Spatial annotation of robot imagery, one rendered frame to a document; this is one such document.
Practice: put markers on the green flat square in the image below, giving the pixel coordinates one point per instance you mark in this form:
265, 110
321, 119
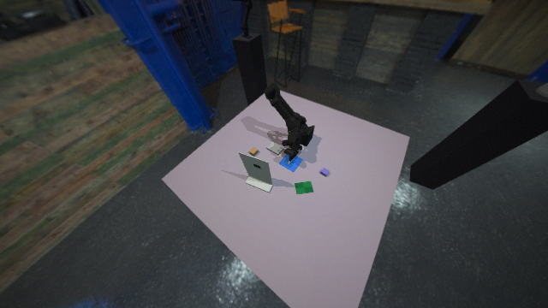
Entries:
304, 187

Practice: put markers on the small brown block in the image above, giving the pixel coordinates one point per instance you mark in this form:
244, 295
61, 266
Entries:
253, 151

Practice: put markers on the small purple block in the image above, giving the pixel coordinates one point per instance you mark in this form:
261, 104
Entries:
324, 172

